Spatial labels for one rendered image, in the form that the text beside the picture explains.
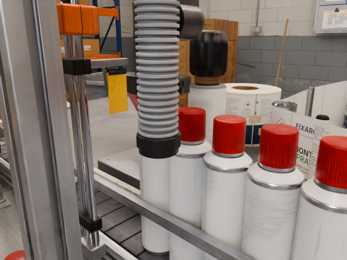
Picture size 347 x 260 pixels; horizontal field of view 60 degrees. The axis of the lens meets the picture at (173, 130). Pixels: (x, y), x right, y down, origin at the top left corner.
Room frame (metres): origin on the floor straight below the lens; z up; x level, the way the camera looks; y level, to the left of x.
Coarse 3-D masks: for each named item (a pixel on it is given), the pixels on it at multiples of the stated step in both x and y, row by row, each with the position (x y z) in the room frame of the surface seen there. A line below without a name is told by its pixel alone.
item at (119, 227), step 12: (0, 132) 0.90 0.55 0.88; (0, 156) 0.71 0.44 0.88; (96, 192) 0.52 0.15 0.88; (108, 204) 0.47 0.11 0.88; (120, 204) 0.47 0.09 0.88; (108, 216) 0.43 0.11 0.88; (120, 216) 0.43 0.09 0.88; (132, 216) 0.43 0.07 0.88; (108, 228) 0.40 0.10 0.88; (120, 228) 0.40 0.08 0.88; (132, 228) 0.40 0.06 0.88; (120, 240) 0.37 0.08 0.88; (132, 240) 0.37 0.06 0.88; (132, 252) 0.35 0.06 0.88; (144, 252) 0.35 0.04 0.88
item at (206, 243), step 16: (0, 128) 0.68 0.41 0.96; (96, 176) 0.41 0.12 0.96; (112, 192) 0.37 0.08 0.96; (128, 192) 0.36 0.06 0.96; (144, 208) 0.33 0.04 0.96; (160, 224) 0.31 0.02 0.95; (176, 224) 0.29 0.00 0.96; (192, 240) 0.27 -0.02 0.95; (208, 240) 0.26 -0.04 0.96; (224, 256) 0.25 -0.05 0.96; (240, 256) 0.24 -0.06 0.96
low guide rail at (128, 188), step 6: (0, 120) 0.91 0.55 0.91; (84, 162) 0.58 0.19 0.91; (96, 168) 0.55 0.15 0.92; (96, 174) 0.53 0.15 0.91; (102, 174) 0.52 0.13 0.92; (108, 174) 0.52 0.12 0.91; (108, 180) 0.50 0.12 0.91; (114, 180) 0.50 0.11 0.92; (120, 186) 0.48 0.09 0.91; (126, 186) 0.47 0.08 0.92; (132, 192) 0.45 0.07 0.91; (138, 192) 0.45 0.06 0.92
